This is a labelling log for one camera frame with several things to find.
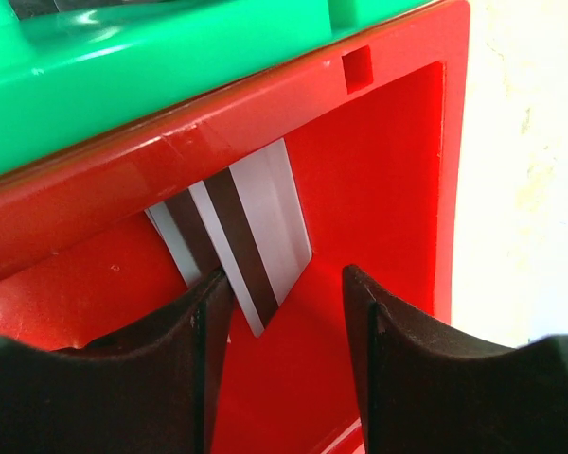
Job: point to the silver card in bin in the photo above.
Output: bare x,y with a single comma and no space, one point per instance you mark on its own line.
178,222

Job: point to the red bin middle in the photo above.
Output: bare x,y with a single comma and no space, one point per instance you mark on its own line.
376,179

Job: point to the green plastic bin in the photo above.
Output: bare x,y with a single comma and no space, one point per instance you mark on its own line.
236,71

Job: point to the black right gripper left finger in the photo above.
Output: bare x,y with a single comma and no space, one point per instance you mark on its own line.
149,387

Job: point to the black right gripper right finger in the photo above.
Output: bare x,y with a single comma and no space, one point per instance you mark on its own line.
423,386

